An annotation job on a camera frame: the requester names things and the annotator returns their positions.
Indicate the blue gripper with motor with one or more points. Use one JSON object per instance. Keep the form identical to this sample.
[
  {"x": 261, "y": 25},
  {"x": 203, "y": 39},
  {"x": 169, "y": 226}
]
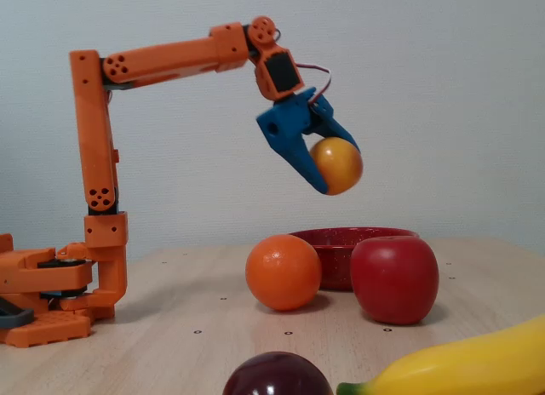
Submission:
[{"x": 286, "y": 123}]

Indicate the yellow-orange toy peach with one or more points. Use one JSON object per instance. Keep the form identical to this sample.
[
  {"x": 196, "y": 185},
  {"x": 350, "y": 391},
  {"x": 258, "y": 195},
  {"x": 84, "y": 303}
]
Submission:
[{"x": 340, "y": 167}]

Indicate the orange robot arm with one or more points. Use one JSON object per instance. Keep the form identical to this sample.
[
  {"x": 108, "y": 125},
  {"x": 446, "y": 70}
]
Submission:
[{"x": 93, "y": 135}]

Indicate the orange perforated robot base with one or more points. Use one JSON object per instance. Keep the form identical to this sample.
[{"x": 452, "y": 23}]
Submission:
[{"x": 47, "y": 331}]

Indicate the red speckled bowl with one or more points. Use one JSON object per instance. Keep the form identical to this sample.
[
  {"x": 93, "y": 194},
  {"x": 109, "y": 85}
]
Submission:
[{"x": 334, "y": 252}]

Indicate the orange toy orange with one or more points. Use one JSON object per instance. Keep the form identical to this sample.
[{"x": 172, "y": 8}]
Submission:
[{"x": 283, "y": 273}]

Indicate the red toy apple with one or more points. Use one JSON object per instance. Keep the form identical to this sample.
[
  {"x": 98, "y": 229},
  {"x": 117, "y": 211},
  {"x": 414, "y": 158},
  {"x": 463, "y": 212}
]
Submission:
[{"x": 394, "y": 280}]

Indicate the dark purple toy plum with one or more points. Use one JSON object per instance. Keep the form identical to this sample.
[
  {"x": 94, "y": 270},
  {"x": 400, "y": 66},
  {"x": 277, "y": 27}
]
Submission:
[{"x": 277, "y": 376}]

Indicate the yellow toy banana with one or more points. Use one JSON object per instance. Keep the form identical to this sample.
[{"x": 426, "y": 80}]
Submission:
[{"x": 468, "y": 365}]

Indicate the dark grey table clamp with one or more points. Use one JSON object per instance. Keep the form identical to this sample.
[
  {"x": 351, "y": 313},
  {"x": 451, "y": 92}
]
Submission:
[{"x": 17, "y": 317}]

